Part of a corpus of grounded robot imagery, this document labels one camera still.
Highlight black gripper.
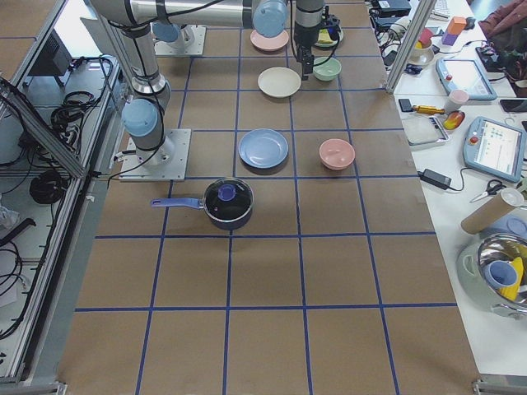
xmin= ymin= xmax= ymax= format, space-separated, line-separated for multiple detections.
xmin=293 ymin=22 xmax=324 ymax=81

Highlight blue plate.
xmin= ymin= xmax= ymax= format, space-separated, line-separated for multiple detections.
xmin=238 ymin=128 xmax=289 ymax=170

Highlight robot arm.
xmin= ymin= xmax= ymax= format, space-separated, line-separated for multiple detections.
xmin=146 ymin=1 xmax=326 ymax=81
xmin=91 ymin=1 xmax=259 ymax=168

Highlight green bowl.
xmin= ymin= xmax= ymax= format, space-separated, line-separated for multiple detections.
xmin=313 ymin=57 xmax=342 ymax=81

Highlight brown bread slice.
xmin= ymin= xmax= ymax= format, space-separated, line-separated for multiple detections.
xmin=316 ymin=29 xmax=333 ymax=45

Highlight cream plate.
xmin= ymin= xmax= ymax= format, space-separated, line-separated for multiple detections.
xmin=258 ymin=67 xmax=301 ymax=98

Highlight green plate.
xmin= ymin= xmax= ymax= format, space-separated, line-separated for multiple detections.
xmin=315 ymin=27 xmax=345 ymax=49

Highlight pink plate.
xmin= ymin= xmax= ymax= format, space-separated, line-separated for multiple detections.
xmin=250 ymin=30 xmax=289 ymax=52

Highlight pink bowl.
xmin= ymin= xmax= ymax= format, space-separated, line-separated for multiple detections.
xmin=319 ymin=138 xmax=356 ymax=170

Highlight white bowl with fruit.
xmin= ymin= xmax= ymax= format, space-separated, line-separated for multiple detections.
xmin=408 ymin=28 xmax=435 ymax=66

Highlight silver kitchen scale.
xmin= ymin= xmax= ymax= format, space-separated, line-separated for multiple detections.
xmin=402 ymin=116 xmax=450 ymax=148

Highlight purple orange toy block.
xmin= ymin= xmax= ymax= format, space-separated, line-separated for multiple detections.
xmin=441 ymin=16 xmax=466 ymax=46

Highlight white paper cup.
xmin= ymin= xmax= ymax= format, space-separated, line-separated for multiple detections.
xmin=444 ymin=89 xmax=469 ymax=114

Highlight red yellow mango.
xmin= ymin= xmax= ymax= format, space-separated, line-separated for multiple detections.
xmin=442 ymin=110 xmax=465 ymax=131

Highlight upper teach pendant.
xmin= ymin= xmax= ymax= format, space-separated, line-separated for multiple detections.
xmin=435 ymin=58 xmax=497 ymax=101

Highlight teach pendant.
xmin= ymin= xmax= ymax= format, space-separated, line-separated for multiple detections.
xmin=435 ymin=58 xmax=497 ymax=101
xmin=463 ymin=117 xmax=526 ymax=183

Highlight glass pot lid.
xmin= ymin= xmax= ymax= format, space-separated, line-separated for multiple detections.
xmin=204 ymin=178 xmax=253 ymax=221

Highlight dark blue pot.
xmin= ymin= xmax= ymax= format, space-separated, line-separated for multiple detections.
xmin=150 ymin=178 xmax=254 ymax=230

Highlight black power adapter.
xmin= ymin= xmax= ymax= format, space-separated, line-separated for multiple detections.
xmin=417 ymin=169 xmax=451 ymax=190

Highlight lower teach pendant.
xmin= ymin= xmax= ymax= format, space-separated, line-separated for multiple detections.
xmin=463 ymin=117 xmax=526 ymax=183

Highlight cardboard tube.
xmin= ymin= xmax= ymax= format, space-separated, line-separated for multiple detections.
xmin=460 ymin=188 xmax=525 ymax=235

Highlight steel mixing bowl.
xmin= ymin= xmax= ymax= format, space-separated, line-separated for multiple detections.
xmin=477 ymin=234 xmax=526 ymax=319

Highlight blue cup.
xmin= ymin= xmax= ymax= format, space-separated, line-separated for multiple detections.
xmin=485 ymin=260 xmax=518 ymax=289

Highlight aluminium frame post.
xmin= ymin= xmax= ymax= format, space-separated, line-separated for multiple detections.
xmin=385 ymin=0 xmax=436 ymax=94

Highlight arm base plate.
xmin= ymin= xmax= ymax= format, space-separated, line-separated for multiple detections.
xmin=119 ymin=128 xmax=191 ymax=182
xmin=152 ymin=23 xmax=206 ymax=57

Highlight orange screwdriver handle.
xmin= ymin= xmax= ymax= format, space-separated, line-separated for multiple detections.
xmin=413 ymin=105 xmax=445 ymax=115

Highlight black handled scissors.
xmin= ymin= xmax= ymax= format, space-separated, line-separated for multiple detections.
xmin=470 ymin=179 xmax=506 ymax=203

